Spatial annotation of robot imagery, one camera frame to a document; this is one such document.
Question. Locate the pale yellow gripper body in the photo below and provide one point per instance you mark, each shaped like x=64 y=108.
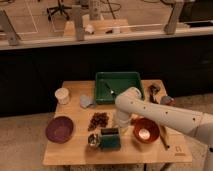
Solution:
x=122 y=124

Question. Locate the black eraser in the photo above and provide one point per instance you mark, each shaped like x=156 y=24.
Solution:
x=108 y=131

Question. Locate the red bowl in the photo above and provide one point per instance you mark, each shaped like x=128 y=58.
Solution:
x=145 y=131

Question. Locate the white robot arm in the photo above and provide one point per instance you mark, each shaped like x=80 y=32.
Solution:
x=198 y=125

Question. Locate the purple bowl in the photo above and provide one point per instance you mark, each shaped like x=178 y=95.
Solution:
x=59 y=130

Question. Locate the green sponge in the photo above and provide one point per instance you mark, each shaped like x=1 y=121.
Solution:
x=109 y=142

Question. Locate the small metal cup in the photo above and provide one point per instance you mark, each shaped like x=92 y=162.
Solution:
x=94 y=140

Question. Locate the green plastic tray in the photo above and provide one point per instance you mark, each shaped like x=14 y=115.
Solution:
x=118 y=81

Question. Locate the wooden stick utensil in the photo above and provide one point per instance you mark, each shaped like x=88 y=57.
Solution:
x=164 y=136

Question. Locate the grey crumpled cloth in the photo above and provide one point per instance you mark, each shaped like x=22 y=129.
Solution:
x=86 y=101

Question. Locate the black tool on table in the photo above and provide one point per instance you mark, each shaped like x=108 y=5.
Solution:
x=153 y=90

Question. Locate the white cylindrical cup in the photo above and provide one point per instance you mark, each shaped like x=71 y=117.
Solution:
x=62 y=95

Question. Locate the black office chair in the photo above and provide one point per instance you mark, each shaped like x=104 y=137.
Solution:
x=60 y=7

